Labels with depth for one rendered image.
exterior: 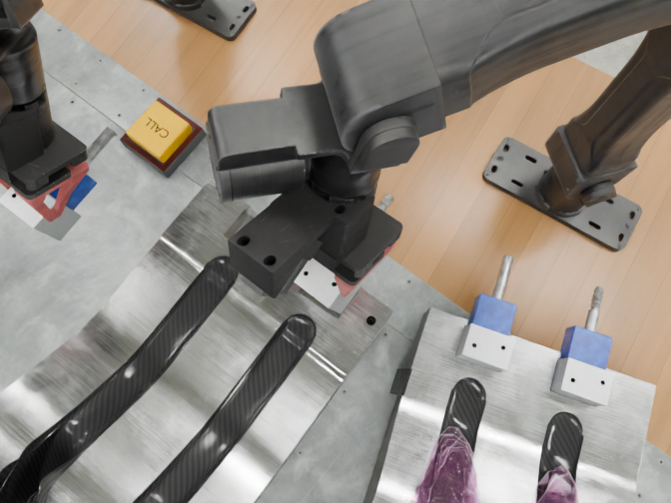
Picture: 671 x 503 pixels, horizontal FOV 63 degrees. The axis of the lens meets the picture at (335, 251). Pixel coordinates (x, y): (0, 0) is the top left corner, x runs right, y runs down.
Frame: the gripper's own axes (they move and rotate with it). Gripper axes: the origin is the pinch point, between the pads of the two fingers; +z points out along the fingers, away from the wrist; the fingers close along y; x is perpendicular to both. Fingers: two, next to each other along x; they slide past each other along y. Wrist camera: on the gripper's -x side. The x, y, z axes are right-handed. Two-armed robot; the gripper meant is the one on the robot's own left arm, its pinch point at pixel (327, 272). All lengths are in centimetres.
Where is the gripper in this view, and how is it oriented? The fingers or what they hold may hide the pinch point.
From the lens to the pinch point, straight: 54.4
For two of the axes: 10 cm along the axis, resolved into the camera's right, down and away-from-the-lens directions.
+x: 6.2, -6.0, 5.0
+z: -1.0, 5.8, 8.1
